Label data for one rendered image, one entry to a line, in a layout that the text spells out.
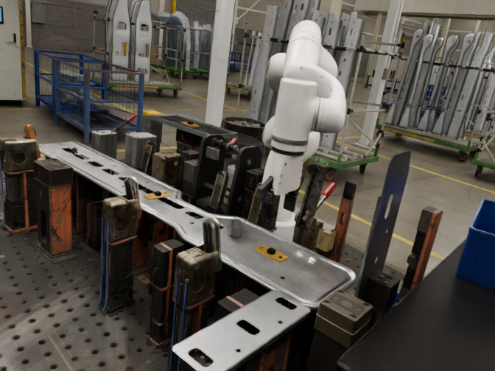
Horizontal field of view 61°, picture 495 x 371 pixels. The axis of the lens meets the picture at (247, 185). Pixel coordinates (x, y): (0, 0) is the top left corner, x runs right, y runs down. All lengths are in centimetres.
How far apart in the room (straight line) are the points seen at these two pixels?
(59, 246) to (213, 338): 94
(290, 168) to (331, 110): 16
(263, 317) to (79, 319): 64
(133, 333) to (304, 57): 87
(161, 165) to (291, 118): 71
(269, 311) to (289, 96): 45
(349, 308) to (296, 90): 45
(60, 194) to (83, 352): 56
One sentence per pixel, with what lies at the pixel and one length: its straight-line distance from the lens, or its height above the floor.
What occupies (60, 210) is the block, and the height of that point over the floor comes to 88.
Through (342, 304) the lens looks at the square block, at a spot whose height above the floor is 106.
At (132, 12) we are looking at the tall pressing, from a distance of 1071.
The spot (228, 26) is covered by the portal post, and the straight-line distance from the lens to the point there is 533.
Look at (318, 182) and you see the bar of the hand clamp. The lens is 112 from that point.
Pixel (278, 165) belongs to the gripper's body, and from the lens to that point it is 95.
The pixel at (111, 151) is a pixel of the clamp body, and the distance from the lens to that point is 191.
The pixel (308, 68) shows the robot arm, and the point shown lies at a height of 146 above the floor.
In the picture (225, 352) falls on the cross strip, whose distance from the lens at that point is 76.
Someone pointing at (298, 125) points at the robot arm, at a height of 134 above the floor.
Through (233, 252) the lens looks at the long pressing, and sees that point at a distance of 106.
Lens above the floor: 149
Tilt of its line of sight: 19 degrees down
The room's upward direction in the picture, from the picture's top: 8 degrees clockwise
